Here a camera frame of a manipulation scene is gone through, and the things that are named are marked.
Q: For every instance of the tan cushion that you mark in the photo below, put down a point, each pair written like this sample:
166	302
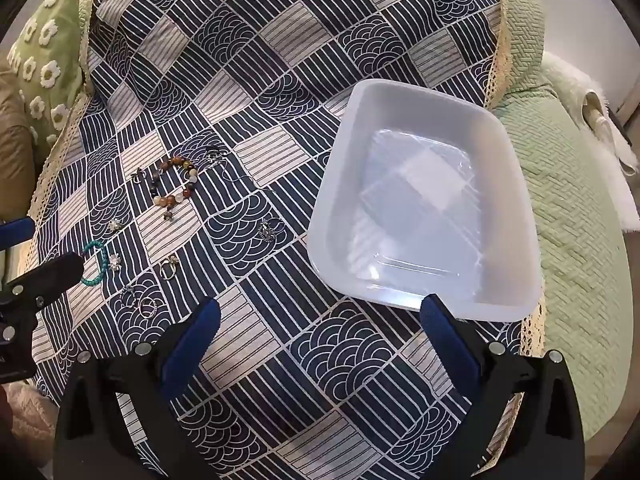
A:
15	150

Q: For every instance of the navy and cream patterned cloth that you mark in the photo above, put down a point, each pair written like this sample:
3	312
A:
300	35

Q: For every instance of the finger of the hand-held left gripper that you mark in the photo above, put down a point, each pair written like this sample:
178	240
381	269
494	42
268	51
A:
47	272
15	229

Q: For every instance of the small silver charm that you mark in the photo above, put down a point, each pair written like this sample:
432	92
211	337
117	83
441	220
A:
139	175

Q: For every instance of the white plastic tray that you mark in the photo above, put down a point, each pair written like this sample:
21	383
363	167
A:
425	185

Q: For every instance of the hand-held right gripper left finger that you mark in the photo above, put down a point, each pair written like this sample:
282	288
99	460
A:
197	332

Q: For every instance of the green quilted cover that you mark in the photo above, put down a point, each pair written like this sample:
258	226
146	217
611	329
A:
565	210

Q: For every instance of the pink fluffy cloth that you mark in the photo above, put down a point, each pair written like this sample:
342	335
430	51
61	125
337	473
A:
20	415

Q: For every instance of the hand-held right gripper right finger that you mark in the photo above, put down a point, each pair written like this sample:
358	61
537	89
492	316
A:
445	335

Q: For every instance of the green flower pillow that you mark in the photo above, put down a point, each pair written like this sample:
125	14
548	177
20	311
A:
45	35

